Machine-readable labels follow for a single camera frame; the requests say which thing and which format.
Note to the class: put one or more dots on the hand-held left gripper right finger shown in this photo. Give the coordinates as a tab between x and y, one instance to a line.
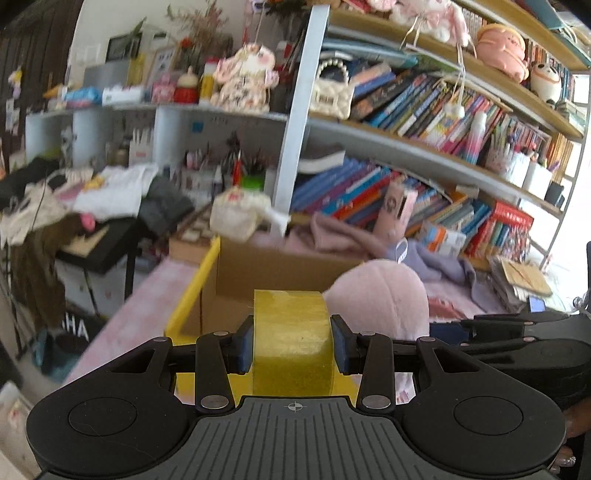
340	346

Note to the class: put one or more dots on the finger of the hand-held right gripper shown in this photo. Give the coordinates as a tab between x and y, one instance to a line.
508	321
498	346

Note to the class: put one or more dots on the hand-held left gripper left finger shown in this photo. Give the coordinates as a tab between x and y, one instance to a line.
244	346

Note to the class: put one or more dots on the yellow tape roll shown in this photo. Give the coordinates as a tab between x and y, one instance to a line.
293	332

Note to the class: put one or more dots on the pink plush pig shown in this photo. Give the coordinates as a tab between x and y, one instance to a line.
378	300

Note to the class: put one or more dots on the yellow cardboard box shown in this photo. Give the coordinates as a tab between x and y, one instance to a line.
277	277

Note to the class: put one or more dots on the pink cylinder container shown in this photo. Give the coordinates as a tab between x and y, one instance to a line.
395	207

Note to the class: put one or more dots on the person's right hand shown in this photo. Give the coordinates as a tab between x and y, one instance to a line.
564	459

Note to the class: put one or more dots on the smartphone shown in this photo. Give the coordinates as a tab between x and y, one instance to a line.
536	303

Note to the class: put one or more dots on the brown envelope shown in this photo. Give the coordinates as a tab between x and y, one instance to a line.
526	277

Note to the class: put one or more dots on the colourful figure card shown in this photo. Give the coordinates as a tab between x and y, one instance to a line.
517	242

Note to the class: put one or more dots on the purple cloth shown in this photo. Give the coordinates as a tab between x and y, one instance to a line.
434	265

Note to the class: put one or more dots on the red boxed book set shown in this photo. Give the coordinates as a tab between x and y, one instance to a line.
508	217

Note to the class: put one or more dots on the orange blue box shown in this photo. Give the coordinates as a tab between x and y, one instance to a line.
438	237

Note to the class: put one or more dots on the pink printed table mat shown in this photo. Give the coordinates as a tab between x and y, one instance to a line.
138	314

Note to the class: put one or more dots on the pink cloth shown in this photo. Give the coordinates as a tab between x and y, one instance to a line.
332	235

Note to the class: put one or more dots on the chessboard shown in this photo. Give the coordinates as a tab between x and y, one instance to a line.
191	230

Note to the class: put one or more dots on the small black holder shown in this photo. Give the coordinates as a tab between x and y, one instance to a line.
554	194

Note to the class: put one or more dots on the white pen box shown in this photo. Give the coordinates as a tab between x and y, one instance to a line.
538	180

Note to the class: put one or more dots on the patterned pen cup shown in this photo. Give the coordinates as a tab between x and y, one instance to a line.
503	161

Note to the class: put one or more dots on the row of blue children's books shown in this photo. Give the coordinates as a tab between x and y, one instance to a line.
332	184

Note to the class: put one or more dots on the grey cloth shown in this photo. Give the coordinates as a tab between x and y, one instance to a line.
166	203

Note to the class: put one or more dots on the green pen cup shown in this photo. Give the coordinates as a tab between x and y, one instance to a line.
253	182

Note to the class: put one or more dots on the black stand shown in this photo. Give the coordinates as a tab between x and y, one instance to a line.
106	249

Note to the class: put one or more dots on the black bag white letters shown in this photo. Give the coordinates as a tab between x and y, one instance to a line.
74	332

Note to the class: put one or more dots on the pink gradient bottle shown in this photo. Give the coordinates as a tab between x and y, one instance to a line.
475	138

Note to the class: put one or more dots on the white printed shirt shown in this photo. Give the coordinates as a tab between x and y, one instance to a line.
111	194

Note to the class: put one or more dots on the white hanging pompom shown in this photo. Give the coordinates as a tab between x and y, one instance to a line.
455	111

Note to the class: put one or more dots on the white side shelf unit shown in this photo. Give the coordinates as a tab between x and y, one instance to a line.
171	124

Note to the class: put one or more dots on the white metal bookshelf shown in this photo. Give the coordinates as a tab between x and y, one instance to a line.
295	115

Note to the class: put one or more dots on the row of slanted paperback books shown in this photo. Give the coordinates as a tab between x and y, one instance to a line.
415	101

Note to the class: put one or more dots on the panda plush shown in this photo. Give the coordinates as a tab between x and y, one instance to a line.
545	83

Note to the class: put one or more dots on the white quilted handbag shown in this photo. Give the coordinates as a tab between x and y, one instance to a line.
330	99

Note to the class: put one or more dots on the floral dress doll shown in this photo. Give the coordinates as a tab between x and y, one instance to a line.
244	78

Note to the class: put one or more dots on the pink pig cushion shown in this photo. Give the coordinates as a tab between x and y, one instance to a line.
501	50

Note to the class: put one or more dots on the dark cloth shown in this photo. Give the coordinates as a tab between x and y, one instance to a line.
23	177

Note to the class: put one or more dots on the pink bunny plush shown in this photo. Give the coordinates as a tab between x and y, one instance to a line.
429	14

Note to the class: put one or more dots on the dried flowers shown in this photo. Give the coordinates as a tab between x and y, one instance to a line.
203	27

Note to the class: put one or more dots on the black photo frame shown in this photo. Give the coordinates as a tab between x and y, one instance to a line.
122	46

